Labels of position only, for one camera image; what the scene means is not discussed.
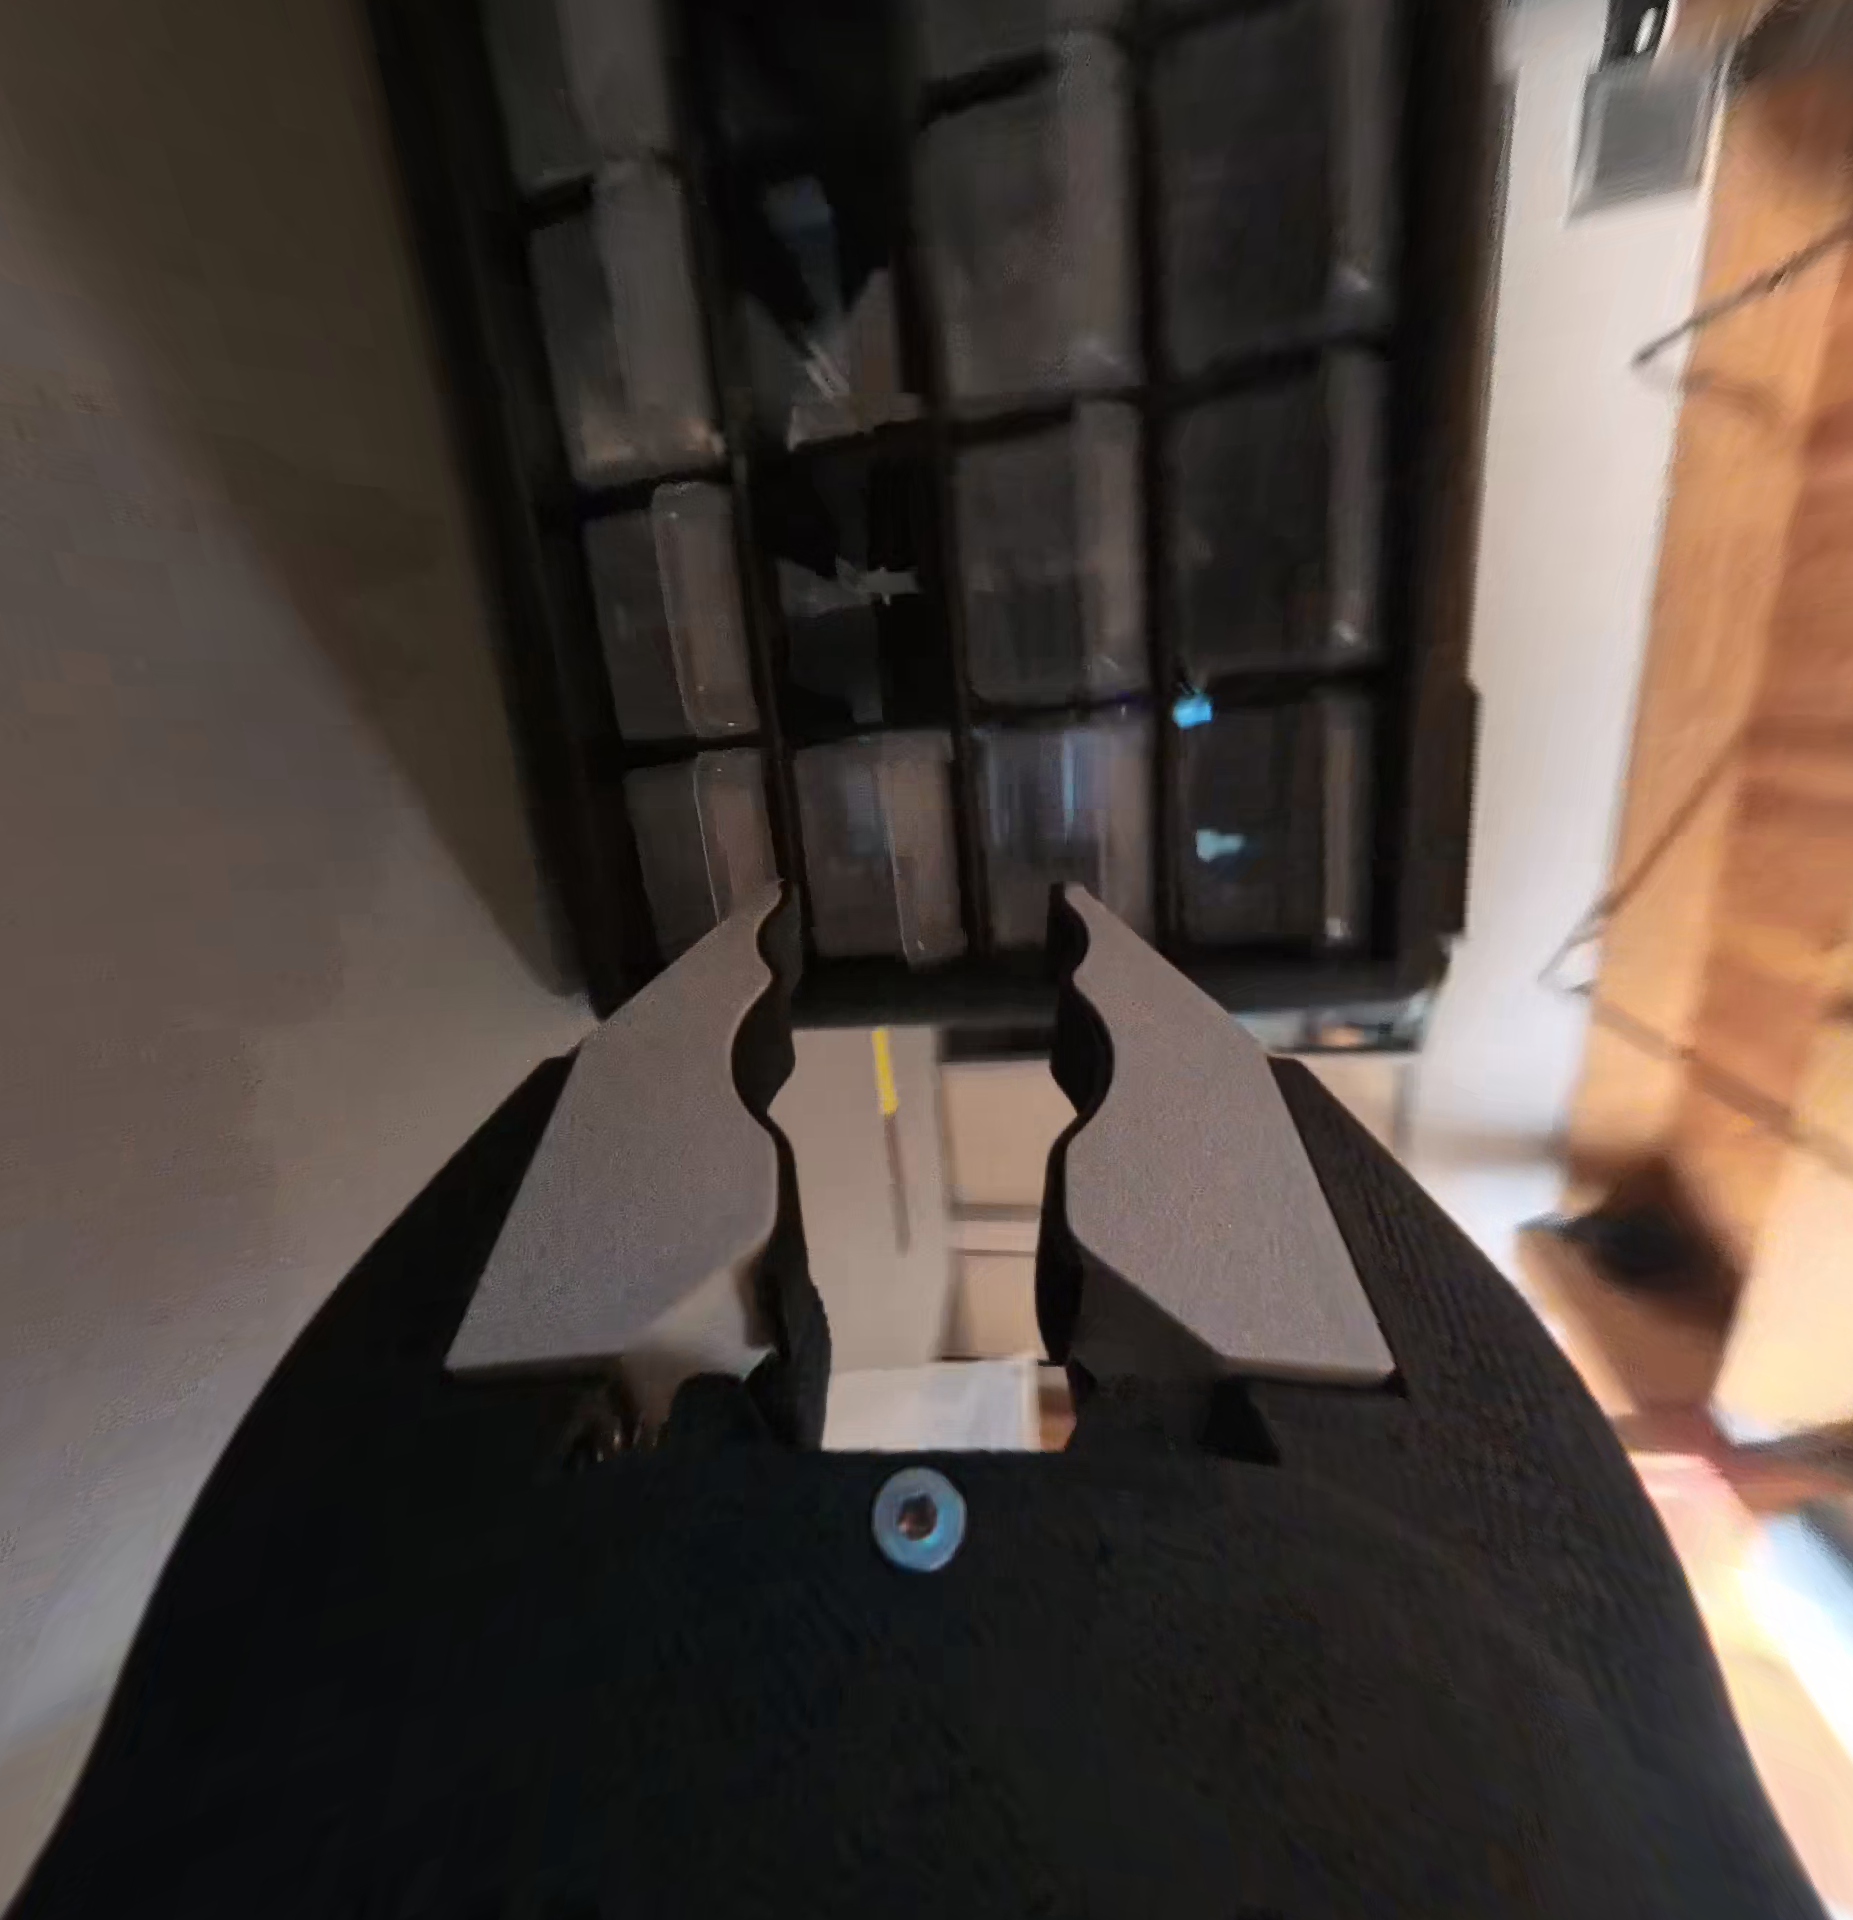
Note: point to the rows of small clear drawers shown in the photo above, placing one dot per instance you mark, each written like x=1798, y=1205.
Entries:
x=1046, y=554

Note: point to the yellow tape line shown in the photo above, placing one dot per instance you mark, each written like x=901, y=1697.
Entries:
x=886, y=1081

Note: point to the black drawer cabinet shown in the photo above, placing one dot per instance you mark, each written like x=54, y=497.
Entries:
x=1453, y=602

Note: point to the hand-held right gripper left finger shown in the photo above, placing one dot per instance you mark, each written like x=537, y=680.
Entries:
x=627, y=1187

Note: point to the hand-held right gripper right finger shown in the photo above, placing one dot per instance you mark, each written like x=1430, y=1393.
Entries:
x=1211, y=1187

